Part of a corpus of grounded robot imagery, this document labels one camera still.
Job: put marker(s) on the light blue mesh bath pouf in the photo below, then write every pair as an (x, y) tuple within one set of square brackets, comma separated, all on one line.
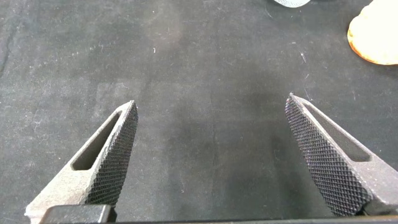
[(292, 2)]

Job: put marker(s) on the black tablecloth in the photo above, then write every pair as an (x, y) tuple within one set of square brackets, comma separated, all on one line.
[(199, 109)]

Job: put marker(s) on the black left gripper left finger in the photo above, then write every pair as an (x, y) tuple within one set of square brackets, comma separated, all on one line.
[(105, 174)]

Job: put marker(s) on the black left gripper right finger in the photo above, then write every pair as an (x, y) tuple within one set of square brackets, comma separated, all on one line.
[(329, 168)]

